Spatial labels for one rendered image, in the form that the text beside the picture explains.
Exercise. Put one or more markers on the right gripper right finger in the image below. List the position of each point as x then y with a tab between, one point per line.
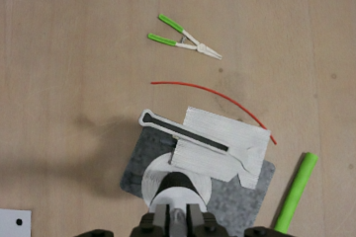
206	225

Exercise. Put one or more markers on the green-handled pliers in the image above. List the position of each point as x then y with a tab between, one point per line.
200	47

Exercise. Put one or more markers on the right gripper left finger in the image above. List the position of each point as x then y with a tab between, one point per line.
152	227

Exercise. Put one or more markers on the black cylinder with grey shaft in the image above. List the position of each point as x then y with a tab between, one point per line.
177	190

